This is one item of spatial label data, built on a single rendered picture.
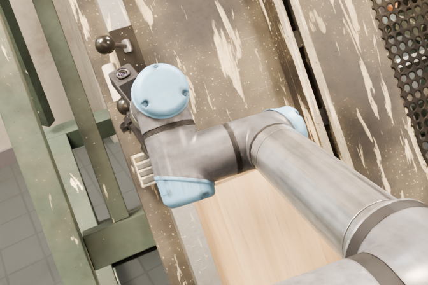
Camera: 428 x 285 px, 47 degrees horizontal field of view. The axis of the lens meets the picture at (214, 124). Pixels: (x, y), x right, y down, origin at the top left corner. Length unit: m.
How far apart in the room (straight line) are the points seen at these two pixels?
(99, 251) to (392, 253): 0.84
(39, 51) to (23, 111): 2.21
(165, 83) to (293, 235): 0.63
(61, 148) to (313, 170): 1.60
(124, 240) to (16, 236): 1.88
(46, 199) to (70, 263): 0.14
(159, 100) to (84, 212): 1.11
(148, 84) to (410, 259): 0.41
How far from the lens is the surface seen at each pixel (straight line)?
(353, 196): 0.46
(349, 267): 0.35
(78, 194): 1.79
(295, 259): 1.19
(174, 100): 0.64
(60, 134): 2.13
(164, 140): 0.66
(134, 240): 1.13
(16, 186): 3.31
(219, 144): 0.66
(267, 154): 0.60
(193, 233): 1.07
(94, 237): 1.12
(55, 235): 1.03
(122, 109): 0.92
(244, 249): 1.14
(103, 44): 0.93
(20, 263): 2.81
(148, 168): 1.05
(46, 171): 1.02
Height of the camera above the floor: 1.91
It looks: 35 degrees down
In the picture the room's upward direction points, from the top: 9 degrees counter-clockwise
